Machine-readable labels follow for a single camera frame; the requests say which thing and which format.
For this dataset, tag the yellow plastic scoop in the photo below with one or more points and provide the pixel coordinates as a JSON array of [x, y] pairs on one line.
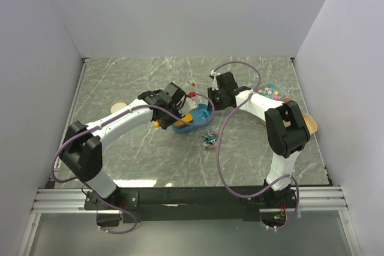
[[187, 118]]

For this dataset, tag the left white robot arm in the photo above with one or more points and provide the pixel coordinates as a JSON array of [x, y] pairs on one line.
[[84, 144]]

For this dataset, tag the beige gummy candy tray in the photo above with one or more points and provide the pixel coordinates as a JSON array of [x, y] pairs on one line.
[[310, 123]]

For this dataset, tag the pink lollipop tray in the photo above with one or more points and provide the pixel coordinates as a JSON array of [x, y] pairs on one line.
[[285, 100]]

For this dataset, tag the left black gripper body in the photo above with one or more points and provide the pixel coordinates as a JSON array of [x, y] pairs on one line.
[[167, 122]]

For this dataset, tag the black base beam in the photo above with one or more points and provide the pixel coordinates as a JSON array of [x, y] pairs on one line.
[[199, 203]]

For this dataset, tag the blue lollipop tray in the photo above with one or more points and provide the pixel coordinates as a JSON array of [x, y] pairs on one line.
[[200, 115]]

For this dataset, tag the clear plastic jar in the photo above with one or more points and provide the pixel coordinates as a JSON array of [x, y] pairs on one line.
[[210, 140]]

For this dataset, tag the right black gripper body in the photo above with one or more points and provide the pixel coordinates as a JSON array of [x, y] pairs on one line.
[[216, 97]]

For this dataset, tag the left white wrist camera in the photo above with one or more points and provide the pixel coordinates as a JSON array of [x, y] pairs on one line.
[[188, 105]]

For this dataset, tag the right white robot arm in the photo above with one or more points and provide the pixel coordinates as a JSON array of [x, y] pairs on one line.
[[286, 129]]

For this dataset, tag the light blue star candy tray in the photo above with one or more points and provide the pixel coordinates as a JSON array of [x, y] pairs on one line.
[[271, 91]]

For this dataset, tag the beige round jar lid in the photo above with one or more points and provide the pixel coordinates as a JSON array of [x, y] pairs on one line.
[[117, 106]]

